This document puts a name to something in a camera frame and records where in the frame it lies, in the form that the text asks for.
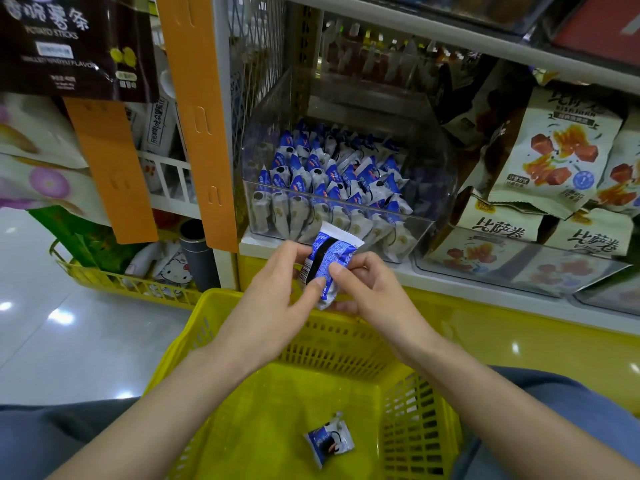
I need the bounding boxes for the person's left hand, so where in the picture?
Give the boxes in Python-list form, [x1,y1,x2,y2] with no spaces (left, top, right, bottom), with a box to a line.
[215,241,326,376]

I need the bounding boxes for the person's right hand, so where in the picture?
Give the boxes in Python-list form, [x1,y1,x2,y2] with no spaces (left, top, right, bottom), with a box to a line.
[328,251,436,368]

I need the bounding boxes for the yellow plastic shopping basket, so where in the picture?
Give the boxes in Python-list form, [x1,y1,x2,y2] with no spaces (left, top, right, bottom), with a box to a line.
[145,287,463,480]

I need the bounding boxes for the pile of blue snack packets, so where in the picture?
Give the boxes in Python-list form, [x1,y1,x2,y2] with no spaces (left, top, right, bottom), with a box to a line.
[250,119,416,261]

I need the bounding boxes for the person's left forearm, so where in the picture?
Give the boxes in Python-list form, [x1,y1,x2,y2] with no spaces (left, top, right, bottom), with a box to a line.
[50,343,261,480]

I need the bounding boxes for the person's right forearm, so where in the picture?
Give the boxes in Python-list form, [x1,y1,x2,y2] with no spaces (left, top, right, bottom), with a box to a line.
[405,339,640,480]

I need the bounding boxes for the yellow floor basket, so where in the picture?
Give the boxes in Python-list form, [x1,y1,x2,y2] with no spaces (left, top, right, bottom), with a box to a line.
[50,239,204,311]

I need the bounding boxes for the store shelf with yellow base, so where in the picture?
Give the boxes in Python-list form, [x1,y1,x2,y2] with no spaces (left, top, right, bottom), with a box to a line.
[155,0,640,416]

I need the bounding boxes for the green snack bags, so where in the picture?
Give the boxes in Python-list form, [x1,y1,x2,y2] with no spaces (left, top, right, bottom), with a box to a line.
[28,205,141,274]

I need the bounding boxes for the purple white snack bag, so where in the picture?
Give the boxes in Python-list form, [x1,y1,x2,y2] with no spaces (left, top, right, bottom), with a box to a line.
[0,91,89,171]
[0,155,111,226]

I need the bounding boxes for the dark grey cylinder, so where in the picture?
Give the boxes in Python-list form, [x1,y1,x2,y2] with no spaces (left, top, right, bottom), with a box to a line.
[180,219,221,293]

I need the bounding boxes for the white cartoon print packet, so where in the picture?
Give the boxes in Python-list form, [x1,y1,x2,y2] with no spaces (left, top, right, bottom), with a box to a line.
[125,243,196,286]

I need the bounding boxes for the clear plastic bin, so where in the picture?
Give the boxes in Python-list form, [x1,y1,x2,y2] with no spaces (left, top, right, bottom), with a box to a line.
[240,65,461,264]
[415,225,631,298]

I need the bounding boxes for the orange hanging strip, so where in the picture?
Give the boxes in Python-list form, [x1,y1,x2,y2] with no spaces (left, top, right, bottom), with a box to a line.
[65,97,159,246]

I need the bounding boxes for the white card packet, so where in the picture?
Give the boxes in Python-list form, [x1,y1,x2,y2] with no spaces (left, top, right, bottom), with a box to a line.
[142,95,179,156]

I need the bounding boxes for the row of fruit print bags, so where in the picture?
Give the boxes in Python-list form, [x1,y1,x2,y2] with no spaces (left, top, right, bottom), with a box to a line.
[420,85,640,316]

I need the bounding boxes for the row of small brown packets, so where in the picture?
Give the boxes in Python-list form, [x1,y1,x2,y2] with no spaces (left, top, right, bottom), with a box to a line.
[320,17,481,91]

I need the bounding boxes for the grey trousers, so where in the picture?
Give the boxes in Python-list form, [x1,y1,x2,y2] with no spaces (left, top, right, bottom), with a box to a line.
[0,367,640,480]

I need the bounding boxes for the black potato stick bag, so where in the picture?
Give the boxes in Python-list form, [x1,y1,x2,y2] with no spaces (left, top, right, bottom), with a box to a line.
[0,0,159,103]

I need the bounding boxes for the red price sign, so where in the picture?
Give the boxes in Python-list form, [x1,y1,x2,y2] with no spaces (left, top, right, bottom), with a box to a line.
[550,0,640,66]

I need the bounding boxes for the white wire rack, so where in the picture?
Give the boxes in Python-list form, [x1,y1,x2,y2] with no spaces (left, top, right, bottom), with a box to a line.
[138,149,201,221]

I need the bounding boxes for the orange shelf post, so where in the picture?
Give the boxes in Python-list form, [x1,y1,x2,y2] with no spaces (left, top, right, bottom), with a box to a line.
[155,0,241,254]

